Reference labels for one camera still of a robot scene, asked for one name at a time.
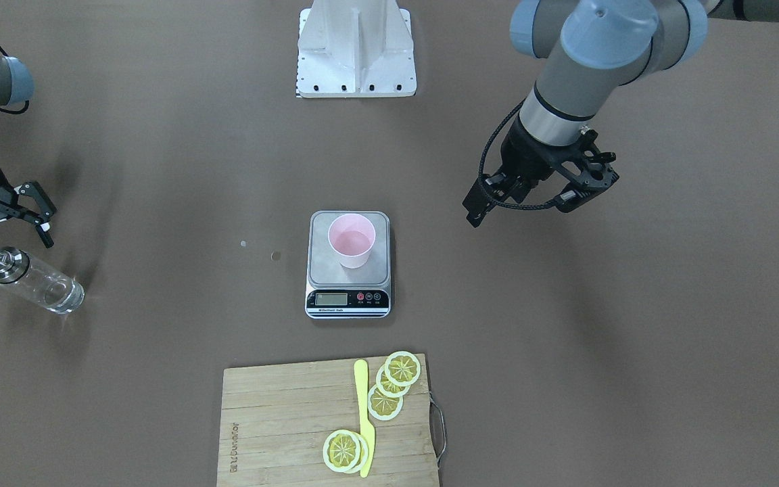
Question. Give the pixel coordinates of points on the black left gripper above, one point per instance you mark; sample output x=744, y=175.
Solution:
x=529, y=154

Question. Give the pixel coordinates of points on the clear glass sauce bottle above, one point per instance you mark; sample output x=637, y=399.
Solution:
x=38, y=282

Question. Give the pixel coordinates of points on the pink plastic cup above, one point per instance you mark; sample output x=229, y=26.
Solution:
x=352, y=237

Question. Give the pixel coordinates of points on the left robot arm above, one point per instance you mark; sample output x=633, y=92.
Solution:
x=592, y=47

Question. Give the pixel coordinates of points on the silver digital kitchen scale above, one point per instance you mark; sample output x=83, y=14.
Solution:
x=335, y=292

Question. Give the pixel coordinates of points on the yellow plastic knife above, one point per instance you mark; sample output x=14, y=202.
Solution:
x=366, y=429

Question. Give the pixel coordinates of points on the bamboo cutting board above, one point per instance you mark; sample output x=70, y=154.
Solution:
x=274, y=420

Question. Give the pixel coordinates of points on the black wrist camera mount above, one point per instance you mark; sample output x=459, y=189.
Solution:
x=589, y=171

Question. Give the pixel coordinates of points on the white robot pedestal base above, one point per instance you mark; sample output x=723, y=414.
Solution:
x=355, y=49

